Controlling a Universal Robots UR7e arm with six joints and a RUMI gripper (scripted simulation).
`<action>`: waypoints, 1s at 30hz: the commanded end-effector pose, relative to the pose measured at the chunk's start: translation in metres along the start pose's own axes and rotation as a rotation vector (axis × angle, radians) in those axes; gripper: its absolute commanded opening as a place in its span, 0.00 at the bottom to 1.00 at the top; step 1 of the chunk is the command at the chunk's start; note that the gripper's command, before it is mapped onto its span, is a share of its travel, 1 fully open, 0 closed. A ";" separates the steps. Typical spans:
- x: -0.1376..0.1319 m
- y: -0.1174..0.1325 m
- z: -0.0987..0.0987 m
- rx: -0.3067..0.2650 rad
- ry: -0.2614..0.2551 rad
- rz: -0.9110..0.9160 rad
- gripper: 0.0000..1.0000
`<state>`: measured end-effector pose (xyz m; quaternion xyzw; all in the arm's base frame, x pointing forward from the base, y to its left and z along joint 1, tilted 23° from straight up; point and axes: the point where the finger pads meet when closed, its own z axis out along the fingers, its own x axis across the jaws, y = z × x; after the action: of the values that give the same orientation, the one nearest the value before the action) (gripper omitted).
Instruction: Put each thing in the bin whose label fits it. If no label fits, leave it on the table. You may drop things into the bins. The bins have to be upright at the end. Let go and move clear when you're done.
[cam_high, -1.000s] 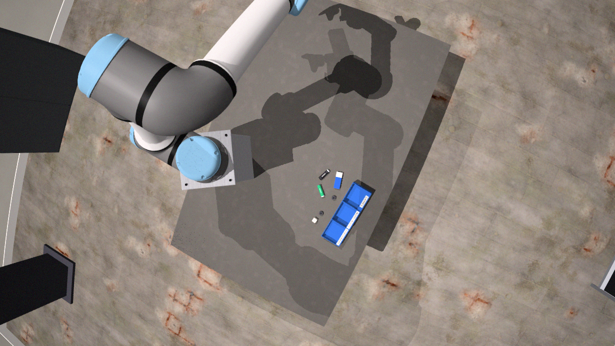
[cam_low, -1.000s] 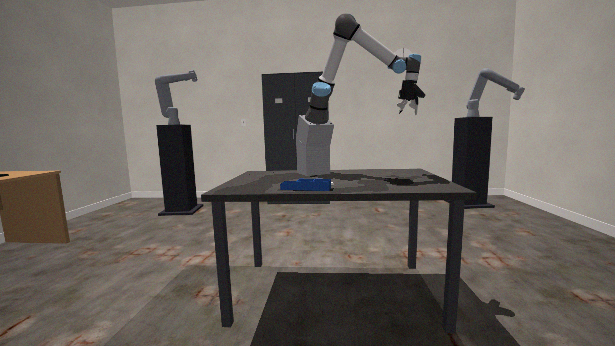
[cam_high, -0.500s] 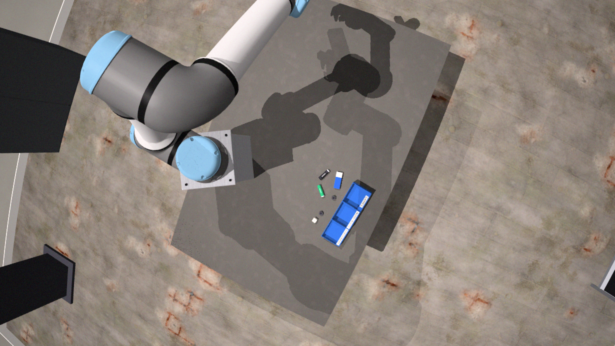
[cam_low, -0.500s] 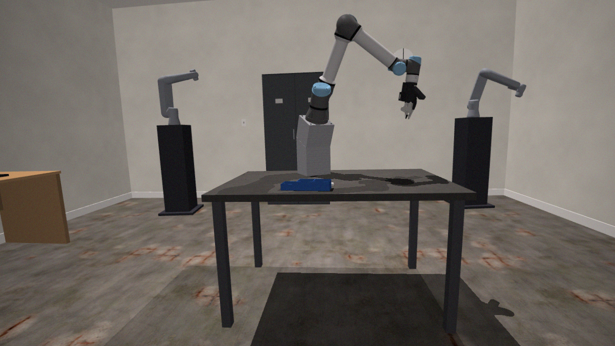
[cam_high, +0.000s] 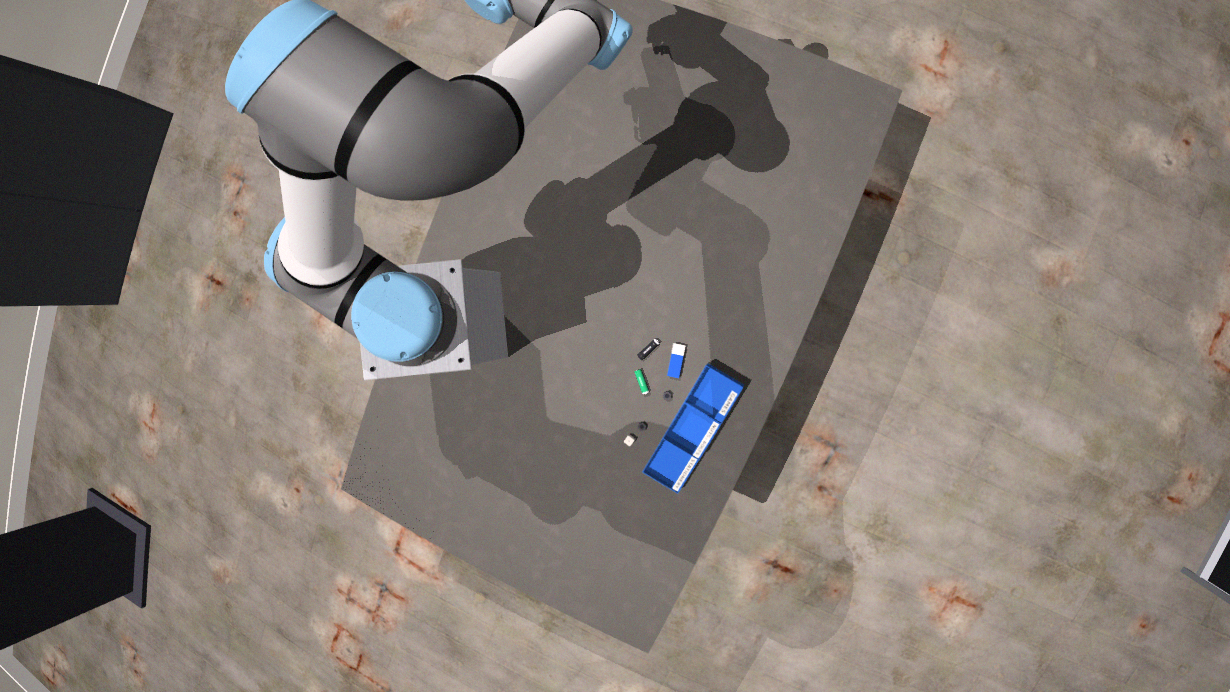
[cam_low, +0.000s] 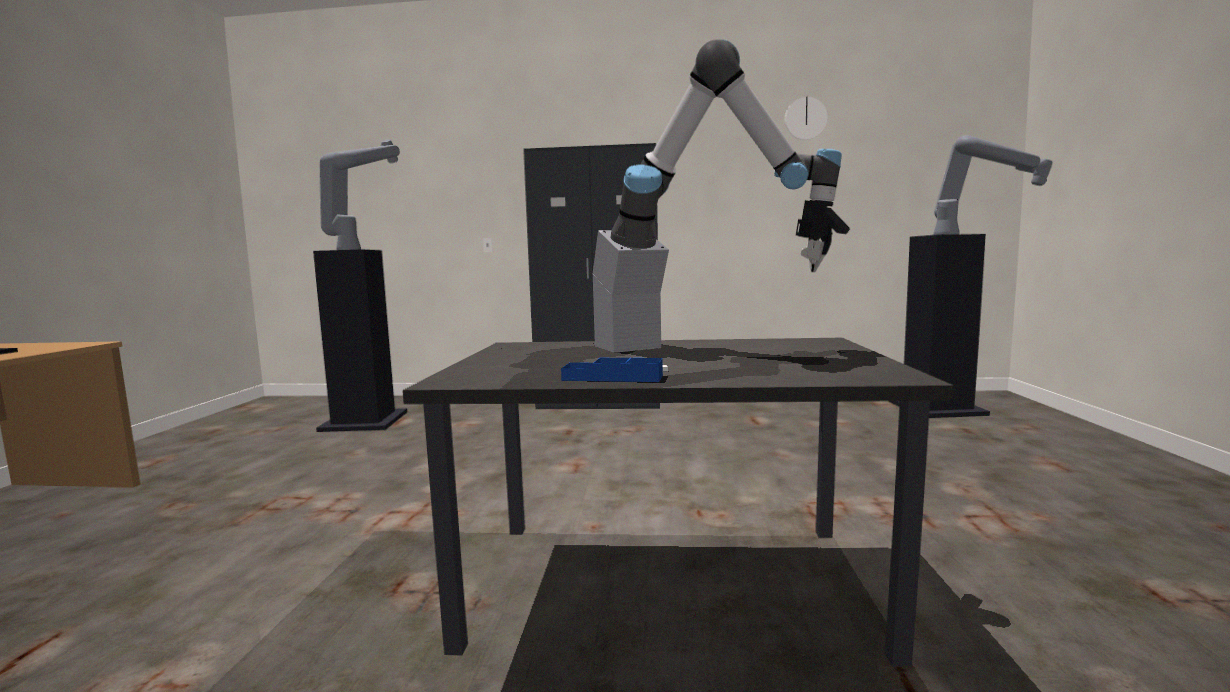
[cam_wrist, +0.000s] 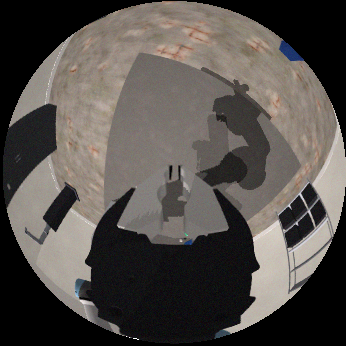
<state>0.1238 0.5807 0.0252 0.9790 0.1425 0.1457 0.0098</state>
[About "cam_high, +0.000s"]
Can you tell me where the blue and white eraser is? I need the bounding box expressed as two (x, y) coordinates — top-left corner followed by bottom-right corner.
(667, 343), (686, 379)

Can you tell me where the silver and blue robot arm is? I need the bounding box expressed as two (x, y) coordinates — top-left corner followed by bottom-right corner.
(225, 0), (632, 368)

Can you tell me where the blue bin rack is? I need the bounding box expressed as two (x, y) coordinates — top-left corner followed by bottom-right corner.
(645, 363), (744, 494)

